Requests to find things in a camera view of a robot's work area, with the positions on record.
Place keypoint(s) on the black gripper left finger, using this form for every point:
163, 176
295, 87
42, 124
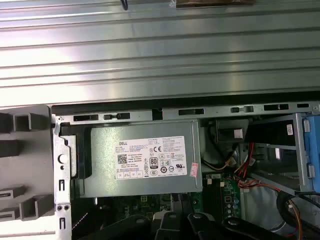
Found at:
172, 230

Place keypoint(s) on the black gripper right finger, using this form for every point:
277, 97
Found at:
202, 227

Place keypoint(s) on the black RAM slot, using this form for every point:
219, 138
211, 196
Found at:
218, 195
210, 195

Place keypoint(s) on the green motherboard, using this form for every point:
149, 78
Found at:
231, 190

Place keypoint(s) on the grey power supply unit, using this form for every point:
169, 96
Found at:
140, 185

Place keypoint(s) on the black open PC case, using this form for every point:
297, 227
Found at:
62, 180

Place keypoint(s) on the grey optical drive cage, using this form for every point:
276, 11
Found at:
299, 155

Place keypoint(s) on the blue drive cage latch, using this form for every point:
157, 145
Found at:
312, 140

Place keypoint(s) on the grey parts rack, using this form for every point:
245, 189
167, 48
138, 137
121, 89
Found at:
37, 162

